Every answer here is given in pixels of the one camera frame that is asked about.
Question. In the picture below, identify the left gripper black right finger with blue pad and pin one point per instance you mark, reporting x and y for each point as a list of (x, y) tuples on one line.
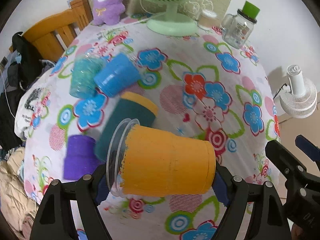
[(267, 220)]

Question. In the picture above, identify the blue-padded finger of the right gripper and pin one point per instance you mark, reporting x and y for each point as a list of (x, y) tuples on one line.
[(306, 146)]

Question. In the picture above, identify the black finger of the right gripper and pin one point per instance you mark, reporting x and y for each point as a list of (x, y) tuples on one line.
[(302, 201)]

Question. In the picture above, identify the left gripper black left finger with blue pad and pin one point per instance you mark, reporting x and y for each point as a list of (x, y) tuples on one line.
[(54, 219)]

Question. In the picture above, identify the orange plastic cup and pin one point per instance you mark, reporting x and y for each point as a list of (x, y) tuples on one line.
[(150, 162)]

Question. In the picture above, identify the purple plastic cup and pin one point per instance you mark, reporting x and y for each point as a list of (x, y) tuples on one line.
[(80, 158)]

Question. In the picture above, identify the turquoise glitter plastic cup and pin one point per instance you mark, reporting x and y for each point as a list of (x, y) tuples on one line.
[(85, 68)]

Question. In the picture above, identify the green cup on jar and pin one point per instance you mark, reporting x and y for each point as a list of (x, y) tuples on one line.
[(250, 10)]

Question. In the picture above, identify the blue plastic cup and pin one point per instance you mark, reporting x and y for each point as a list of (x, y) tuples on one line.
[(117, 75)]

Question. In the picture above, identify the beige crumpled cloth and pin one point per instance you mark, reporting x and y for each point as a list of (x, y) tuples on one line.
[(17, 208)]

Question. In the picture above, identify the white floor fan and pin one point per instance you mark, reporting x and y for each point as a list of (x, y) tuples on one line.
[(301, 101)]

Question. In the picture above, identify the white printed bag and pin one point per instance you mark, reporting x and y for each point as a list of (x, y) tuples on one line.
[(32, 109)]

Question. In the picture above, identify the teal tumbler yellow rim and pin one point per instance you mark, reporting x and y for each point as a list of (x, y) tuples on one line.
[(131, 108)]

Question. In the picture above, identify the glass mason jar mug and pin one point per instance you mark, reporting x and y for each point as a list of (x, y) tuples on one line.
[(237, 28)]

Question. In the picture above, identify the floral tablecloth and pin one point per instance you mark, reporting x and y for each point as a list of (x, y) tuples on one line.
[(204, 89)]

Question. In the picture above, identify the black clothing pile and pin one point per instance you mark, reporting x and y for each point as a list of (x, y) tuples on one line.
[(27, 66)]

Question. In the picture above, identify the cotton swab container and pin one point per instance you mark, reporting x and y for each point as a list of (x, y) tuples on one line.
[(207, 19)]

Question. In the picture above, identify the wooden chair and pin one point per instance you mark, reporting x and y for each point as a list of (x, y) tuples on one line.
[(54, 34)]

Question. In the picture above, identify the purple plush toy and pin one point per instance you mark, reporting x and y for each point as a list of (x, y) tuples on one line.
[(107, 12)]

